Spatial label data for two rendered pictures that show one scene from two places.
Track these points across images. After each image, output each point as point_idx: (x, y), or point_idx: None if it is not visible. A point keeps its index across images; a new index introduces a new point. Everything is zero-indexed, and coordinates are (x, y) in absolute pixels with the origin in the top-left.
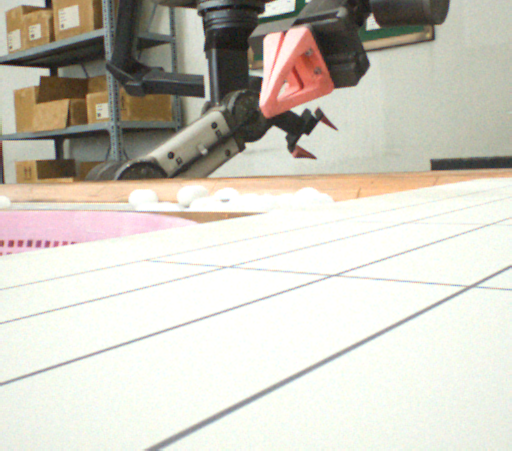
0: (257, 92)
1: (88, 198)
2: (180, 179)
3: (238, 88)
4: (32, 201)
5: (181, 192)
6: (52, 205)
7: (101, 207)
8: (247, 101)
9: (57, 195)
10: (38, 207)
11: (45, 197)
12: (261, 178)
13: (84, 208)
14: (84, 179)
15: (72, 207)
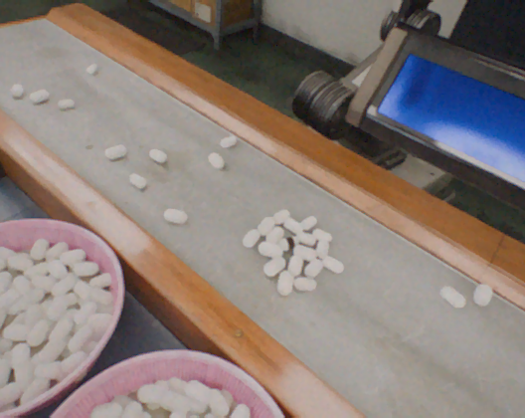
0: (439, 15)
1: (364, 209)
2: (437, 213)
3: (424, 4)
4: (307, 178)
5: (481, 301)
6: (337, 207)
7: (396, 254)
8: (431, 26)
9: (332, 186)
10: (334, 219)
11: (320, 181)
12: None
13: (385, 254)
14: (298, 89)
15: (368, 238)
